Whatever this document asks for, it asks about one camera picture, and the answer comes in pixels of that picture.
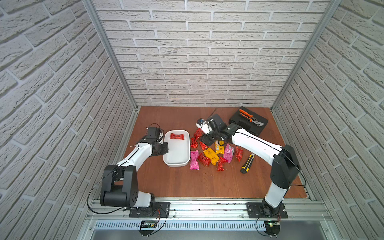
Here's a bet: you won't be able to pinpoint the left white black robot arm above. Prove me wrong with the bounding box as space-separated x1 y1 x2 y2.
100 142 169 209

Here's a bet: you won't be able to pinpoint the yellow black utility knife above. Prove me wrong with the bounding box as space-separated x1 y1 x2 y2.
241 154 255 174

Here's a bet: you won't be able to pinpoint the aluminium corner profile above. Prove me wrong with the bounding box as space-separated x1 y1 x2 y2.
83 0 139 112
271 0 342 113

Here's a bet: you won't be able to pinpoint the right controller board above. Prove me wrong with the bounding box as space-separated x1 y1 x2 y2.
264 222 281 237

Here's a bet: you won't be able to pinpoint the left controller board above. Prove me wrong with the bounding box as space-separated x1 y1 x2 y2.
139 220 159 237

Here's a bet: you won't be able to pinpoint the orange handled pliers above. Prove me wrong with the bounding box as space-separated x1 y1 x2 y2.
239 109 264 127

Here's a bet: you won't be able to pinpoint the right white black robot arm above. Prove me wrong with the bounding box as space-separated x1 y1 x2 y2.
197 123 301 212

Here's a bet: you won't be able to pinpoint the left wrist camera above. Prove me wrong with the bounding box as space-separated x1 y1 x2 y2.
146 127 164 142

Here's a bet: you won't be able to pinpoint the aluminium corner profile left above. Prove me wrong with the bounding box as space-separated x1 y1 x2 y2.
83 0 139 112

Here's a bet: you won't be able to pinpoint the aluminium corner profile right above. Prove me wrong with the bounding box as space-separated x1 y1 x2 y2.
271 0 342 113

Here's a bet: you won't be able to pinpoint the black plastic tool case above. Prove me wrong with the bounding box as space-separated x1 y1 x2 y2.
229 107 269 137

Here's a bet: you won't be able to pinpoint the pink tea bag with barcode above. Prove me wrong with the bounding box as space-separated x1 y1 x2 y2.
223 144 235 163

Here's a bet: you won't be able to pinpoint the white plastic storage box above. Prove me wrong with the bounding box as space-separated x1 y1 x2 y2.
163 130 191 167

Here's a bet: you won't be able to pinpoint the aluminium front rail frame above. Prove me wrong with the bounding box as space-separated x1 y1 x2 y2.
79 198 336 239

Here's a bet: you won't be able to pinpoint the small red tea bag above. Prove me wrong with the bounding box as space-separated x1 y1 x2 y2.
198 153 211 167

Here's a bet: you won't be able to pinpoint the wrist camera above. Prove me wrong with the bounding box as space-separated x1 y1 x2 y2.
196 114 227 135
146 127 164 142

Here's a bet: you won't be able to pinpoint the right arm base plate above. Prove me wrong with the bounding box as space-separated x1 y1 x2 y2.
246 202 288 219

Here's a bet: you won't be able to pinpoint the controller board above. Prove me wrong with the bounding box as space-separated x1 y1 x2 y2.
264 222 281 237
139 220 159 237

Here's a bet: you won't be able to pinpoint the small yellow tea bag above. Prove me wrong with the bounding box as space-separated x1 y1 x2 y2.
203 148 220 166

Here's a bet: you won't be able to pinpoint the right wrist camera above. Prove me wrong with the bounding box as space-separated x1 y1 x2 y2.
196 114 227 135

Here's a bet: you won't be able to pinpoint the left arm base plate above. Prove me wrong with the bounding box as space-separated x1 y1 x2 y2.
129 202 171 218

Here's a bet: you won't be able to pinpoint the large yellow tea bag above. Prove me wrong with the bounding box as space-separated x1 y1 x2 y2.
215 141 225 154

